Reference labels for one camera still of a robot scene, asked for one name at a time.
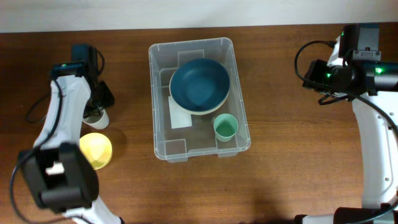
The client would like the mint green cup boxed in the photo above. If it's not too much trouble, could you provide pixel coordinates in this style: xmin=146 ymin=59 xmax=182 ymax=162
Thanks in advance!
xmin=213 ymin=113 xmax=239 ymax=142

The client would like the cream bowl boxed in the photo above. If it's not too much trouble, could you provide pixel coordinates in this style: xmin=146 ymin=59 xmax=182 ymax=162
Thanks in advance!
xmin=169 ymin=86 xmax=229 ymax=115

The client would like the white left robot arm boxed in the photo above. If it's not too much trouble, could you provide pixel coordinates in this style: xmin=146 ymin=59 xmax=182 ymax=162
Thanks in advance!
xmin=14 ymin=58 xmax=123 ymax=223

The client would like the white cup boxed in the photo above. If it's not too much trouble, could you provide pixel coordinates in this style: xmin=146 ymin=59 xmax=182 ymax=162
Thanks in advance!
xmin=82 ymin=109 xmax=109 ymax=130

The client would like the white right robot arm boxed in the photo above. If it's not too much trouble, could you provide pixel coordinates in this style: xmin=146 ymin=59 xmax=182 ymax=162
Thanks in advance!
xmin=295 ymin=60 xmax=397 ymax=223

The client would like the yellow small bowl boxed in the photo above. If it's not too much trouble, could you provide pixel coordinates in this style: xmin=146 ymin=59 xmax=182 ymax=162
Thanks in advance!
xmin=80 ymin=133 xmax=113 ymax=170

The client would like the clear plastic storage bin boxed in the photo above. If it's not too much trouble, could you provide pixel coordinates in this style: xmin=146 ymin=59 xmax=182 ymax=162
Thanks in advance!
xmin=149 ymin=37 xmax=251 ymax=162

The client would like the blue bowl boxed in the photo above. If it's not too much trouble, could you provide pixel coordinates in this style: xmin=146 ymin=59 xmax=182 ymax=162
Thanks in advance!
xmin=169 ymin=58 xmax=231 ymax=113

